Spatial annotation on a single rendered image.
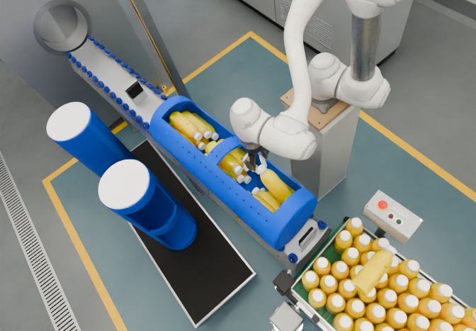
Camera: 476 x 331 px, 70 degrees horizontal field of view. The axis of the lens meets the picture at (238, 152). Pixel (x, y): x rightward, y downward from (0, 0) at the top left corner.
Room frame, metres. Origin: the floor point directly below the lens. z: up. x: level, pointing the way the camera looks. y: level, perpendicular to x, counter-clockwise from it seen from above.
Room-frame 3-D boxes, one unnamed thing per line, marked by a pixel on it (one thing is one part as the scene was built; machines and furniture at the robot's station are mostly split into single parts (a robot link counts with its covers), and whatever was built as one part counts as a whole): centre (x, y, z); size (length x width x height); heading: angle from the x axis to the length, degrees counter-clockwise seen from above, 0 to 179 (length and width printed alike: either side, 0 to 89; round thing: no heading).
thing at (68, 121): (1.51, 0.89, 1.03); 0.28 x 0.28 x 0.01
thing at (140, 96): (1.55, 0.46, 1.00); 0.10 x 0.04 x 0.15; 117
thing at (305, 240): (0.37, -0.15, 0.99); 0.10 x 0.02 x 0.12; 117
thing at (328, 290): (0.17, -0.16, 0.99); 0.07 x 0.07 x 0.19
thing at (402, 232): (0.32, -0.51, 1.05); 0.20 x 0.10 x 0.10; 27
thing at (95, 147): (1.51, 0.89, 0.59); 0.28 x 0.28 x 0.88
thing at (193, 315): (1.08, 0.68, 0.07); 1.50 x 0.52 x 0.15; 21
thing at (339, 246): (0.30, -0.29, 0.99); 0.07 x 0.07 x 0.19
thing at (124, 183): (0.95, 0.61, 1.03); 0.28 x 0.28 x 0.01
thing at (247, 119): (0.65, -0.07, 1.60); 0.13 x 0.11 x 0.16; 38
